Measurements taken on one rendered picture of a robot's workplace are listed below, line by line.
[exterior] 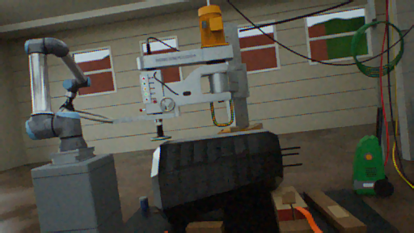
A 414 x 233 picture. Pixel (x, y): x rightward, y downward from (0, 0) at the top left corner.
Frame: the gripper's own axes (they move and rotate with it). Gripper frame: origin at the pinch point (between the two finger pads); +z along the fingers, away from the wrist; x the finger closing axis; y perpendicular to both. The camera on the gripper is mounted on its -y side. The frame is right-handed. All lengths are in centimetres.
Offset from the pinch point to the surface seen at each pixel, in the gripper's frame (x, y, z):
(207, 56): 101, 59, -93
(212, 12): 96, 55, -135
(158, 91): 69, 39, -48
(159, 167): 74, 74, 19
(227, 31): 145, 13, -139
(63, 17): 29, -607, -184
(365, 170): 258, 154, -25
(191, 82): 94, 53, -65
